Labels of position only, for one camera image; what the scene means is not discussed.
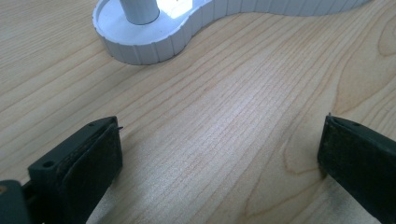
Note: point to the white jewelry stand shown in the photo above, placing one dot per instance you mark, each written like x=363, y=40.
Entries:
x=140, y=37

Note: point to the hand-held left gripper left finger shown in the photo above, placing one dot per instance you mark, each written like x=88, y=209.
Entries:
x=77, y=174

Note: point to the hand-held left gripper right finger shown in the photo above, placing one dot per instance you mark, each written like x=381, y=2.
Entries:
x=361, y=161

